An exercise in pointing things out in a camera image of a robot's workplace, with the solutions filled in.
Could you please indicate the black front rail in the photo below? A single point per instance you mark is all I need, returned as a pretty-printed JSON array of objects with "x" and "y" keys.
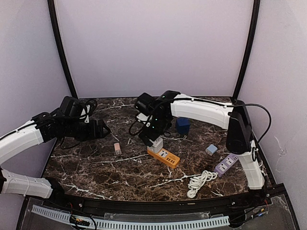
[{"x": 225, "y": 204}]

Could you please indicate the light blue wall charger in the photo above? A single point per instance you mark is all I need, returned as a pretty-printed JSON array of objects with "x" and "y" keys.
[{"x": 211, "y": 149}]

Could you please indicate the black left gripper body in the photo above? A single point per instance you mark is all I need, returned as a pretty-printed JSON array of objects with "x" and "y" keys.
[{"x": 89, "y": 134}]

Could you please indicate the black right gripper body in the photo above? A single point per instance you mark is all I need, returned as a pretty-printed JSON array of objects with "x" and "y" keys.
[{"x": 157, "y": 130}]

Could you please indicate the left black frame post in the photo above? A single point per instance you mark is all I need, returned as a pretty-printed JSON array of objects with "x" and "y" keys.
[{"x": 60, "y": 47}]

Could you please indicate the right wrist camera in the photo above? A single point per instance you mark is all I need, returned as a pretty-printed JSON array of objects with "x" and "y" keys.
[{"x": 144, "y": 112}]

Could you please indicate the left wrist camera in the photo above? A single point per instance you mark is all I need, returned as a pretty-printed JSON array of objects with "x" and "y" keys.
[{"x": 88, "y": 109}]

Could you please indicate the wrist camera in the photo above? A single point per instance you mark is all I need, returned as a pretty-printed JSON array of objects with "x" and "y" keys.
[
  {"x": 144, "y": 112},
  {"x": 88, "y": 109}
]

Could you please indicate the small circuit board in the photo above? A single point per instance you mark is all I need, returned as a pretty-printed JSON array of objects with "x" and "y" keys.
[{"x": 78, "y": 221}]

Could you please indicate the purple power strip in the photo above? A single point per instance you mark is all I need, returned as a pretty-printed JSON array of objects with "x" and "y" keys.
[{"x": 225, "y": 164}]

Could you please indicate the black frame post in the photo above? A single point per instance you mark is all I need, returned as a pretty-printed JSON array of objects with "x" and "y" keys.
[
  {"x": 248, "y": 48},
  {"x": 60, "y": 47}
]

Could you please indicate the right black frame post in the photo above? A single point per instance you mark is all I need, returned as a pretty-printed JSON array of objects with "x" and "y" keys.
[{"x": 248, "y": 48}]

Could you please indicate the white slotted cable duct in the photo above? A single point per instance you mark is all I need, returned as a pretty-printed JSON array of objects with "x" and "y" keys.
[{"x": 196, "y": 221}]

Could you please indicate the white cube socket adapter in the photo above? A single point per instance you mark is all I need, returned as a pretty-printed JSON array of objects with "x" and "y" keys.
[{"x": 157, "y": 145}]

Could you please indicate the pink wall charger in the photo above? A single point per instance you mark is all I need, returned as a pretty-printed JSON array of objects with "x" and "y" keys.
[{"x": 117, "y": 149}]

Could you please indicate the orange power strip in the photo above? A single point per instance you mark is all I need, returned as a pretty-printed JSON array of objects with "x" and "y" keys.
[{"x": 165, "y": 157}]

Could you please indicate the blue cube socket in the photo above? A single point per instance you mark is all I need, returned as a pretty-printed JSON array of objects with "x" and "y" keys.
[{"x": 182, "y": 125}]

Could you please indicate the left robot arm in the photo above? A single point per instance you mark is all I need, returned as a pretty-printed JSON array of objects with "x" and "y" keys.
[{"x": 70, "y": 120}]

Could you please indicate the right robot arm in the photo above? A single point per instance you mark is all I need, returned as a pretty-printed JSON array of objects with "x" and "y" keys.
[{"x": 157, "y": 114}]

